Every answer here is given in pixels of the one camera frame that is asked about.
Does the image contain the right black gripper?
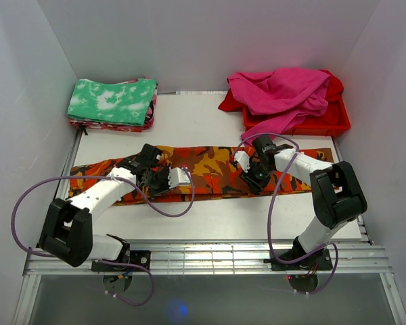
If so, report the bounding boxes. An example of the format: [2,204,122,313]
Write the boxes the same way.
[240,160,275,195]

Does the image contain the orange camouflage trousers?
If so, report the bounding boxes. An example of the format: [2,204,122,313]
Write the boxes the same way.
[67,146,334,206]

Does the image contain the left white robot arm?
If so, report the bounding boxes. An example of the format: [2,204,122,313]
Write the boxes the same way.
[39,144,171,271]

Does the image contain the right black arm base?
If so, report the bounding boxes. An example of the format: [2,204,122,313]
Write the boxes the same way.
[263,248,333,272]

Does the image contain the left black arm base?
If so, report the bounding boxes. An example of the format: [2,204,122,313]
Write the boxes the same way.
[91,250,152,273]

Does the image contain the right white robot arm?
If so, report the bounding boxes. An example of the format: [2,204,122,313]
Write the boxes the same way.
[233,133,367,269]

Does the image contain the pink patterned folded trousers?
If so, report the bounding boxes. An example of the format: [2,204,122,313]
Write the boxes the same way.
[67,78,160,131]

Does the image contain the red garment in tray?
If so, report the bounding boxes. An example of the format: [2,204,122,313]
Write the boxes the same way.
[219,68,343,114]

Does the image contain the red plastic tray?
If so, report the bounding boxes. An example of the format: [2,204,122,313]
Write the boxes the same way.
[242,95,351,138]

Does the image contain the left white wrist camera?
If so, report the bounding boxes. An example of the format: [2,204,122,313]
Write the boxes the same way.
[167,167,191,189]

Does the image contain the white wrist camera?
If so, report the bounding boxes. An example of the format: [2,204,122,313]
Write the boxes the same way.
[232,151,251,173]
[167,167,191,189]

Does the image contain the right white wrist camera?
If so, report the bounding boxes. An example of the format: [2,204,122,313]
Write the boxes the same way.
[232,151,251,173]

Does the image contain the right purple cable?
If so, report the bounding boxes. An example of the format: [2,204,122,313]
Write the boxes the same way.
[231,133,339,295]

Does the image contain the aluminium rail frame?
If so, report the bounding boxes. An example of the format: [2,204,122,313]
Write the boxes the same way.
[14,131,406,324]

